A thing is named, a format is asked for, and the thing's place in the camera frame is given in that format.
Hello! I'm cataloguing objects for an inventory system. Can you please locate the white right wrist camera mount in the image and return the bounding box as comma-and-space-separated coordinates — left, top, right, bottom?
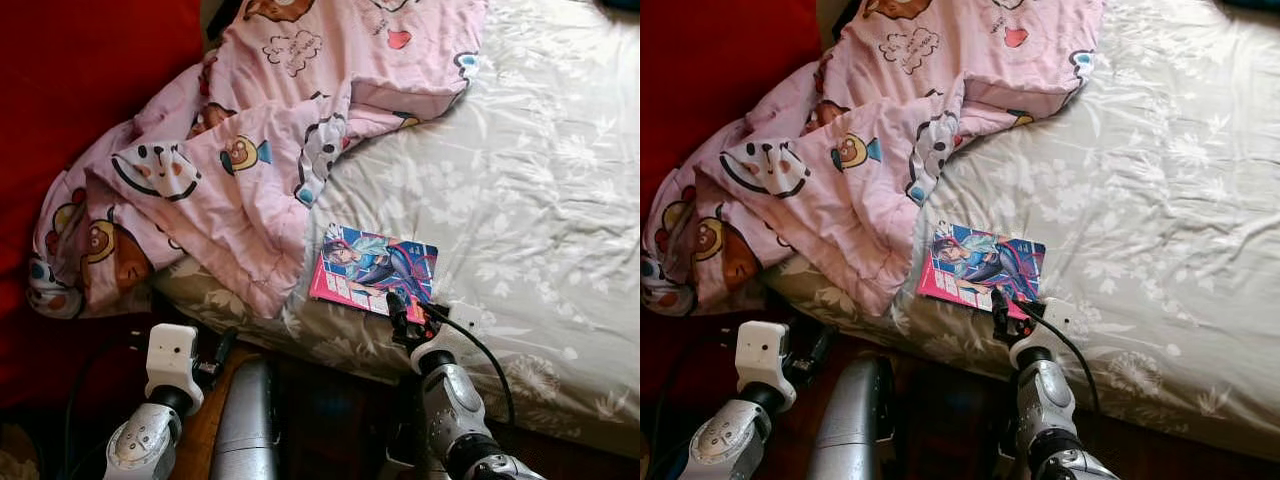
1020, 297, 1076, 369
425, 300, 483, 366

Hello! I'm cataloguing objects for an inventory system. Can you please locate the beige floral bed sheet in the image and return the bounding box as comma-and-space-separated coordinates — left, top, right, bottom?
765, 0, 1280, 451
150, 0, 641, 456

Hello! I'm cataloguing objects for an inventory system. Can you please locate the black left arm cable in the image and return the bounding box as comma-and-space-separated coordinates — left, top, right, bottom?
60, 335, 136, 476

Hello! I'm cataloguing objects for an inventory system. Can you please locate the pink cartoon blanket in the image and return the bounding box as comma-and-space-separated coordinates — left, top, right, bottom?
27, 0, 489, 321
643, 0, 1106, 319

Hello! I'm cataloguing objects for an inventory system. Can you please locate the colourful comic book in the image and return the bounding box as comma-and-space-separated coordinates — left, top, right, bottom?
308, 224, 439, 323
917, 222, 1047, 319

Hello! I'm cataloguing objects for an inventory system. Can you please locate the large red cushion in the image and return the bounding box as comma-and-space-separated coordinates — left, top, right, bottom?
0, 0, 206, 406
640, 0, 823, 336

